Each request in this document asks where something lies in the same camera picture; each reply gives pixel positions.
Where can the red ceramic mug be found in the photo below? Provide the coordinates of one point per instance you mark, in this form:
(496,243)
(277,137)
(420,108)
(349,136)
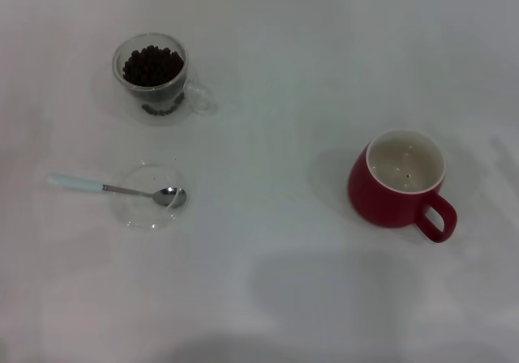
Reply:
(377,201)

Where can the dark coffee beans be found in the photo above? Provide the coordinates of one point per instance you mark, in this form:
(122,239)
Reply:
(152,67)

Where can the clear glass saucer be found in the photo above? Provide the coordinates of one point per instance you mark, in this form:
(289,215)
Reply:
(140,213)

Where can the clear double-wall glass cup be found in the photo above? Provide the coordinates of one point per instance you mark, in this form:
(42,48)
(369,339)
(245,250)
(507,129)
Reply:
(121,91)

